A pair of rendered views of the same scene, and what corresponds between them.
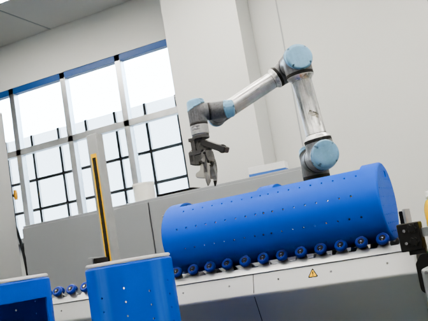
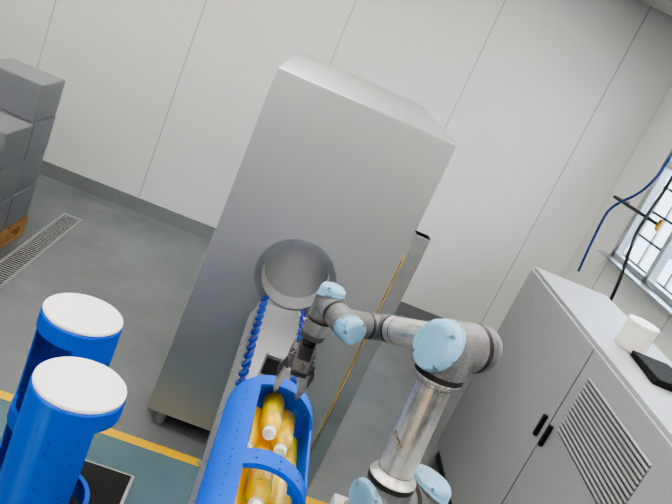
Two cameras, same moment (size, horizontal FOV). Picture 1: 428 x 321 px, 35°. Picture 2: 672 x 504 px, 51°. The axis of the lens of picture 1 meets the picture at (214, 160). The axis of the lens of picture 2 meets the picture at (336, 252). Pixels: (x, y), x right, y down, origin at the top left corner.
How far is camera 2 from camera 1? 264 cm
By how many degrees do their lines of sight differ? 63
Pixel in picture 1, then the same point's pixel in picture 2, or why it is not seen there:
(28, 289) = (53, 335)
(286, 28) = not seen: outside the picture
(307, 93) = (409, 405)
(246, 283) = not seen: outside the picture
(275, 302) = not seen: outside the picture
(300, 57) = (429, 347)
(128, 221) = (571, 350)
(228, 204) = (233, 430)
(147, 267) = (36, 404)
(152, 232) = (573, 384)
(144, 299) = (23, 425)
